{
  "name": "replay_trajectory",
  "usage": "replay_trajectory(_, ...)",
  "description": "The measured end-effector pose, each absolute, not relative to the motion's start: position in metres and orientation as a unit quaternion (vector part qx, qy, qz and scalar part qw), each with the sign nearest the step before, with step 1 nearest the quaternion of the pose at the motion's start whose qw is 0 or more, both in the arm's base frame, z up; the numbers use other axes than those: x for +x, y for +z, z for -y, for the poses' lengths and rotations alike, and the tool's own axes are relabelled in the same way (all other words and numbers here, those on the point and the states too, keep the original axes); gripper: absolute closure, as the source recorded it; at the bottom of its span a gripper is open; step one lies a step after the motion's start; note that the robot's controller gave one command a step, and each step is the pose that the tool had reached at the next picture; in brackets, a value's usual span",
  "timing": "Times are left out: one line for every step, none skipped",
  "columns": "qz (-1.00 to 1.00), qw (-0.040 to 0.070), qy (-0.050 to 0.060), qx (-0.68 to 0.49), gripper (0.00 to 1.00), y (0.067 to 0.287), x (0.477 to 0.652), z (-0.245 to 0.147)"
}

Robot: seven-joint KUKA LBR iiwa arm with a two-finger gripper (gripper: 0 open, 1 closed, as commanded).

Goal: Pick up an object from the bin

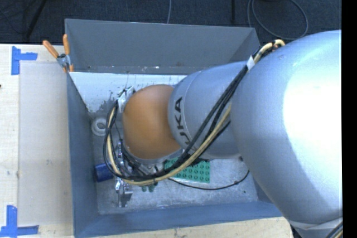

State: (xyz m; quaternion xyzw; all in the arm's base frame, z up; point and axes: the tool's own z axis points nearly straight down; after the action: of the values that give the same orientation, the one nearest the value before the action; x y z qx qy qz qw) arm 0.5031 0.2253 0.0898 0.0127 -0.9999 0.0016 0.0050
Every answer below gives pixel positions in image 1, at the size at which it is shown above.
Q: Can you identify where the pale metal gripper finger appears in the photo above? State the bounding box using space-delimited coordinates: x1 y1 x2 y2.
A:
123 186 134 206
115 177 126 207

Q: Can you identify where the blue cylinder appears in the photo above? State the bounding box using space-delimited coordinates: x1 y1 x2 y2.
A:
94 163 114 183

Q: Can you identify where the green studded flat plate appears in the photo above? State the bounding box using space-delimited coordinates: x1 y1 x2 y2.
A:
163 157 211 184

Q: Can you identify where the grey metal bin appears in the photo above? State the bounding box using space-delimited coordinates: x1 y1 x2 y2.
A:
64 18 291 238

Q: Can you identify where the white ring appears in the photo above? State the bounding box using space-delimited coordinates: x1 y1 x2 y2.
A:
91 117 108 137

